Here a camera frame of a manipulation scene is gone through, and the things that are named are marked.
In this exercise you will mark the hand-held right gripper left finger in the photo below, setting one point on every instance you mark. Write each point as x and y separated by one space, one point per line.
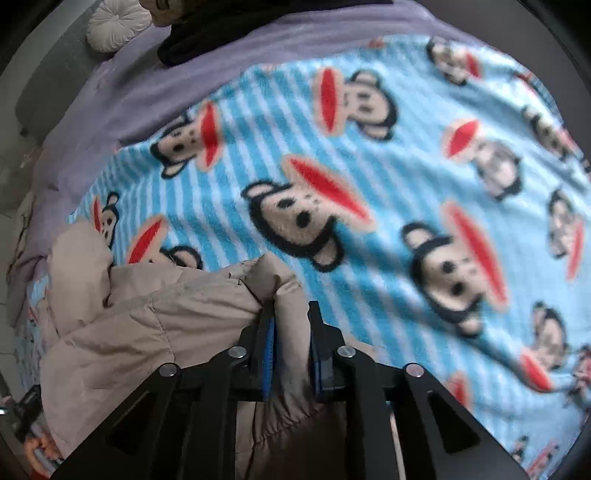
268 355

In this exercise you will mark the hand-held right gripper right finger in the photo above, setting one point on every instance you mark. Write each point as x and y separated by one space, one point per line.
318 374

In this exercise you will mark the beige puffer jacket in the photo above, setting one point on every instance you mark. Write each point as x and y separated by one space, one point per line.
161 332

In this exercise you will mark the person's left hand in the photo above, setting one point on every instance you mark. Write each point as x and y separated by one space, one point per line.
42 446

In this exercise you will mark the blue striped monkey-print blanket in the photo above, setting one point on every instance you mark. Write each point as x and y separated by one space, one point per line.
369 161

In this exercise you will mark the purple duvet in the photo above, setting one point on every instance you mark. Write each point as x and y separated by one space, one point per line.
138 92

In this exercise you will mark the grey padded headboard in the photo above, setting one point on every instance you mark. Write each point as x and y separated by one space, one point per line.
41 101

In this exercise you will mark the round white cushion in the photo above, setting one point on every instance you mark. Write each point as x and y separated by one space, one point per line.
117 23

